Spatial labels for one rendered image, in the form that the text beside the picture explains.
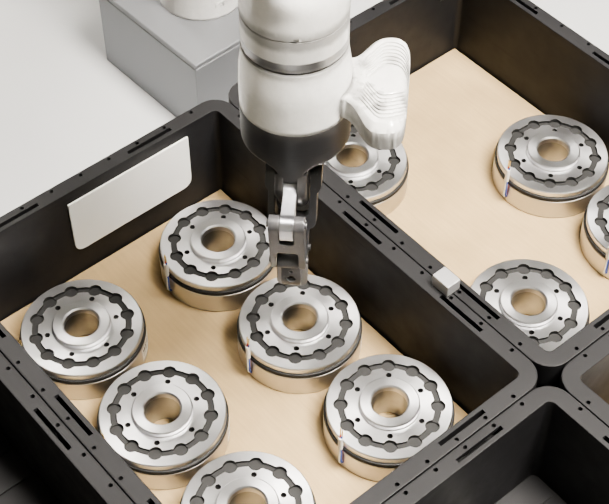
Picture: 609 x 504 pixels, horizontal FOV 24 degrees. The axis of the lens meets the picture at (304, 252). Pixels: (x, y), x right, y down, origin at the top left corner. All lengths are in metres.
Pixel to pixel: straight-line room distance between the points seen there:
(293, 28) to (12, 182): 0.72
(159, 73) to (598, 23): 0.52
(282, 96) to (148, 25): 0.65
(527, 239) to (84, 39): 0.63
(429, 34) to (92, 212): 0.40
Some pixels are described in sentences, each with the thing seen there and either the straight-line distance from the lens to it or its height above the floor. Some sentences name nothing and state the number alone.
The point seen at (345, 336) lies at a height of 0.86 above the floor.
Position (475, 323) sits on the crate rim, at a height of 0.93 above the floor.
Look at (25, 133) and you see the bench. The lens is 1.61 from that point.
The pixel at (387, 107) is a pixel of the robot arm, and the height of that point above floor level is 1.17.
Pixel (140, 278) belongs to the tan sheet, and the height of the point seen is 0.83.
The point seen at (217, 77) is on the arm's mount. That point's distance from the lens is 1.54.
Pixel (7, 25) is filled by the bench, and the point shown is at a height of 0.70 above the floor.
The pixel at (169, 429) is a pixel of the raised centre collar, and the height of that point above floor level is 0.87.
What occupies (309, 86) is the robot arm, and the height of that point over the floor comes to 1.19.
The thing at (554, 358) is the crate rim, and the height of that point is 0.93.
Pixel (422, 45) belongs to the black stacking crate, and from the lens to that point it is 1.45.
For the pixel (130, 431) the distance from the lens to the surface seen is 1.15.
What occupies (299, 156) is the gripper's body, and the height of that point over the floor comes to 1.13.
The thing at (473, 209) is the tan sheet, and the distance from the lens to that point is 1.34.
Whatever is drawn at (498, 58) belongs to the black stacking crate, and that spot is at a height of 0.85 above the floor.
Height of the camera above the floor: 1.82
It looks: 50 degrees down
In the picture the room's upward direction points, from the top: straight up
